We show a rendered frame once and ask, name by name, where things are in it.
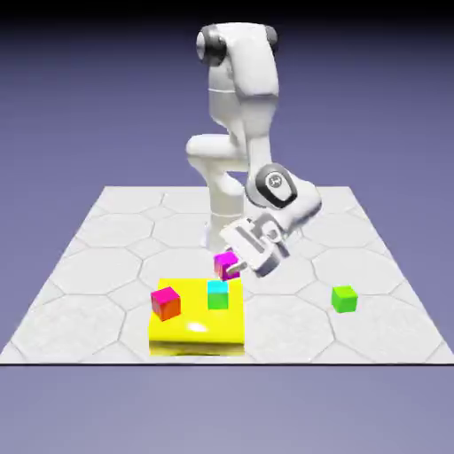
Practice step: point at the small red cube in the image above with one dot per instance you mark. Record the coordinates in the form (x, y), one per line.
(165, 304)

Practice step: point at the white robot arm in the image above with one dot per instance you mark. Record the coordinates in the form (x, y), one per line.
(253, 81)

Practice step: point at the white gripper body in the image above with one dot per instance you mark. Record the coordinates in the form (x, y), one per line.
(248, 250)

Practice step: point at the large yellow box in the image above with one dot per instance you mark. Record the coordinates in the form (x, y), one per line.
(197, 324)

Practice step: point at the small green cube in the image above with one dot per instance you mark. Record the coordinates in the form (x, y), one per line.
(344, 299)

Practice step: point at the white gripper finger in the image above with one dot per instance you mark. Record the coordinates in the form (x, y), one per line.
(234, 267)

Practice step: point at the small magenta cube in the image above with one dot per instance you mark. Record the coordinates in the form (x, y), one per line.
(224, 264)

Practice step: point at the small cyan cube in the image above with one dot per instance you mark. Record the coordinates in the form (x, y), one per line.
(217, 295)

